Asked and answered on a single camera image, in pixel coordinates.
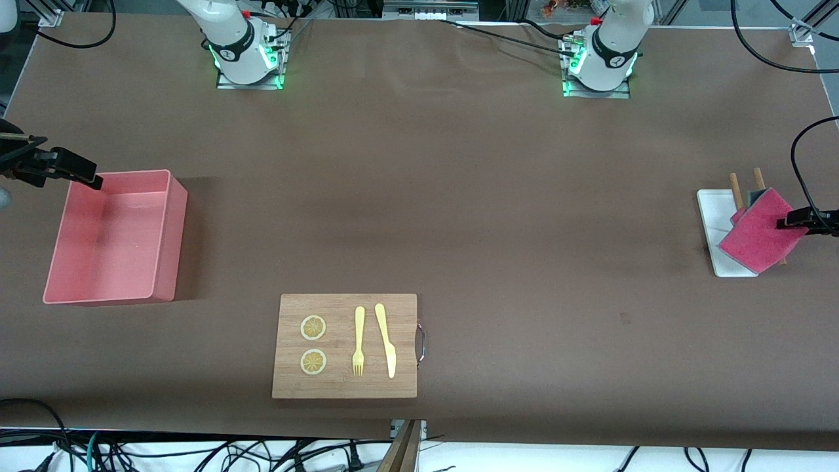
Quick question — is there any yellow plastic knife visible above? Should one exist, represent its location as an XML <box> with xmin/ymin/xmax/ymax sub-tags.
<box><xmin>374</xmin><ymin>303</ymin><xmax>398</xmax><ymax>380</ymax></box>

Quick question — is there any black looped floor cable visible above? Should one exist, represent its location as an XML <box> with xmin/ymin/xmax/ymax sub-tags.
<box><xmin>0</xmin><ymin>398</ymin><xmax>68</xmax><ymax>472</ymax></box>

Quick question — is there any brown wooden beam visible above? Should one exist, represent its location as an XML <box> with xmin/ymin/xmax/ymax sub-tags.
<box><xmin>377</xmin><ymin>420</ymin><xmax>423</xmax><ymax>472</ymax></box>

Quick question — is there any grey power strip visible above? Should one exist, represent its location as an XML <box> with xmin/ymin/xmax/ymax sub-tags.
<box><xmin>383</xmin><ymin>0</ymin><xmax>479</xmax><ymax>20</ymax></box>

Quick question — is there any black cable to arm base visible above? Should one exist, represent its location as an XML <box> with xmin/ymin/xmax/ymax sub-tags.
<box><xmin>439</xmin><ymin>18</ymin><xmax>579</xmax><ymax>58</ymax></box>

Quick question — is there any yellow plastic fork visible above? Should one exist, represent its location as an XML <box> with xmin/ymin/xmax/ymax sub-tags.
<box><xmin>352</xmin><ymin>306</ymin><xmax>366</xmax><ymax>377</ymax></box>

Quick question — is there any pink microfibre cloth grey edge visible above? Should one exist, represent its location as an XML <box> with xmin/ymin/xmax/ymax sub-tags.
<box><xmin>718</xmin><ymin>188</ymin><xmax>811</xmax><ymax>275</ymax></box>

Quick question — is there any pink plastic bin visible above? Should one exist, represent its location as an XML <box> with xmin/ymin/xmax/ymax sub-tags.
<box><xmin>43</xmin><ymin>169</ymin><xmax>189</xmax><ymax>306</ymax></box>

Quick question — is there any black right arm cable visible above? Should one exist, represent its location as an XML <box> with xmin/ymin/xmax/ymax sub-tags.
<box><xmin>20</xmin><ymin>0</ymin><xmax>117</xmax><ymax>50</ymax></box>

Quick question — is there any wooden cutting board metal handle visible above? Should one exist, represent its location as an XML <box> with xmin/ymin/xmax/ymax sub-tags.
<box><xmin>271</xmin><ymin>293</ymin><xmax>427</xmax><ymax>399</ymax></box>

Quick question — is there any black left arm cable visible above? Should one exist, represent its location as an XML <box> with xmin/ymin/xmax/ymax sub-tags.
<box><xmin>731</xmin><ymin>0</ymin><xmax>839</xmax><ymax>214</ymax></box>

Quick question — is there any white rectangular rack base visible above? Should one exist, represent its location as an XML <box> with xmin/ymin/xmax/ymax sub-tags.
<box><xmin>697</xmin><ymin>189</ymin><xmax>760</xmax><ymax>278</ymax></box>

